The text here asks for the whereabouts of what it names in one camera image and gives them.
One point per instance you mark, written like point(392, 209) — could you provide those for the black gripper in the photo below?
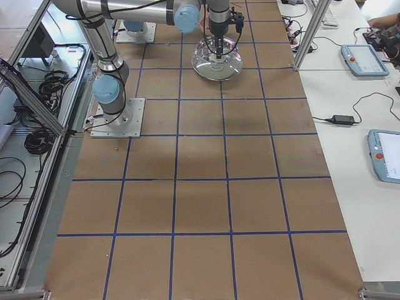
point(217, 28)

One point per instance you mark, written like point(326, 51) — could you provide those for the glass pot lid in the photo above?
point(206, 64)

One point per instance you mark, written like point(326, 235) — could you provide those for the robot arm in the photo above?
point(184, 15)
point(135, 28)

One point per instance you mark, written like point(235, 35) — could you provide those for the blue teach pendant far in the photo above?
point(363, 61)

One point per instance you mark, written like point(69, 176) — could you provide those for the blue teach pendant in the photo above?
point(363, 61)
point(384, 153)

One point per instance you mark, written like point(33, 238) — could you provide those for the black power brick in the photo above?
point(341, 120)

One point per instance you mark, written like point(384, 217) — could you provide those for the blue teach pendant near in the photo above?
point(384, 153)

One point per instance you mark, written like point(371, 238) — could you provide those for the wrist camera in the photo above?
point(237, 19)

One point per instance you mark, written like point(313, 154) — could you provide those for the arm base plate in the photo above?
point(126, 125)
point(145, 36)

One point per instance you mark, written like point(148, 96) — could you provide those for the aluminium frame post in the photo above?
point(311, 31)

